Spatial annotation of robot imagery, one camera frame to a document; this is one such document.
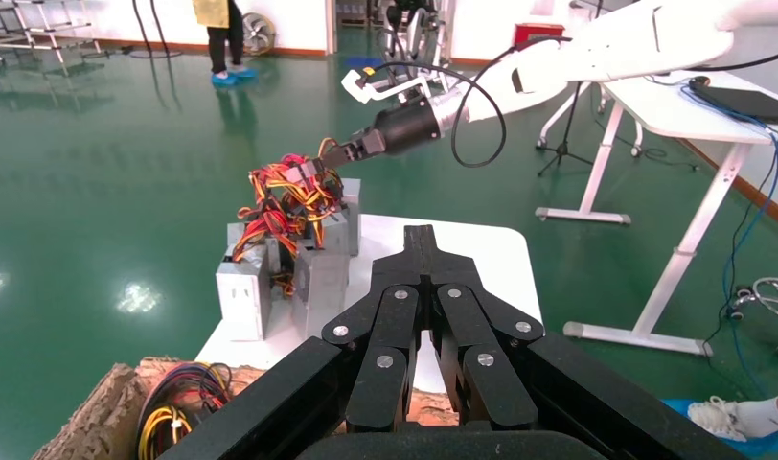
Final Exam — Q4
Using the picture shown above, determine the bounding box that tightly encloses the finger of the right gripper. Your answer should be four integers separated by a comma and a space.
328, 139, 387, 171
325, 128, 385, 163

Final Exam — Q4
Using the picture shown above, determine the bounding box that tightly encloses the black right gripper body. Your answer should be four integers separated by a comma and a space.
366, 95, 445, 157

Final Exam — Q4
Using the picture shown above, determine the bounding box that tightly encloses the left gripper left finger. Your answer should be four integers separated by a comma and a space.
160, 225, 428, 460

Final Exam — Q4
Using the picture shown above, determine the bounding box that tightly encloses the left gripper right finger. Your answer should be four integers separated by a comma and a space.
421, 225, 740, 460

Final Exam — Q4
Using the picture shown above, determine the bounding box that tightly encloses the silver power supply with cables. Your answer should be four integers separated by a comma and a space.
325, 177, 363, 257
215, 202, 283, 342
262, 151, 354, 339
226, 220, 266, 250
136, 361, 235, 460

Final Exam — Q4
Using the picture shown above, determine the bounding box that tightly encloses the round floor fan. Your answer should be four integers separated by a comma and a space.
241, 12, 278, 58

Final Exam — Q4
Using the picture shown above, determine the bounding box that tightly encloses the white table with casters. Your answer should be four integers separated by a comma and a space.
536, 80, 648, 160

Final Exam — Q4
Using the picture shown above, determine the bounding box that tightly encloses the red box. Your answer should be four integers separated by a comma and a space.
515, 23, 565, 47

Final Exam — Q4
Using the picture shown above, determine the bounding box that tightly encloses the black tripod stand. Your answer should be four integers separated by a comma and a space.
537, 80, 595, 179

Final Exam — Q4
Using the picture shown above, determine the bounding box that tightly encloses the person in yellow apron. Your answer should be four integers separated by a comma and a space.
192, 0, 260, 88

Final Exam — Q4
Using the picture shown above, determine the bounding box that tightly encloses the white sneaker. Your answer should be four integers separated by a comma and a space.
687, 393, 778, 444

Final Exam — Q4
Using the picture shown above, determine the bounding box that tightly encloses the white desk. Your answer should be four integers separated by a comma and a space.
533, 63, 778, 358

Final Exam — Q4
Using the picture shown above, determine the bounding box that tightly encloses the blue shoe cover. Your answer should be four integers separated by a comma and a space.
660, 398, 778, 460

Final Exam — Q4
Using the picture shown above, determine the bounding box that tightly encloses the brown cardboard divider box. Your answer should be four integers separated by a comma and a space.
30, 358, 460, 460

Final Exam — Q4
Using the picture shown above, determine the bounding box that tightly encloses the black laptop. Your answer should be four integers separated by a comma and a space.
688, 76, 778, 127

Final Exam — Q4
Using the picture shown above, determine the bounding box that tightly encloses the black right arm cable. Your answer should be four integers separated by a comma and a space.
370, 34, 778, 170

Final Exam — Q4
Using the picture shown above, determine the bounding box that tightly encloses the white metal ladder frame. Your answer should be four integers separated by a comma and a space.
0, 0, 104, 74

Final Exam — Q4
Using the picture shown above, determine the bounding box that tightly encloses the blue cable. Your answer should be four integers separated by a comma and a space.
679, 82, 778, 398

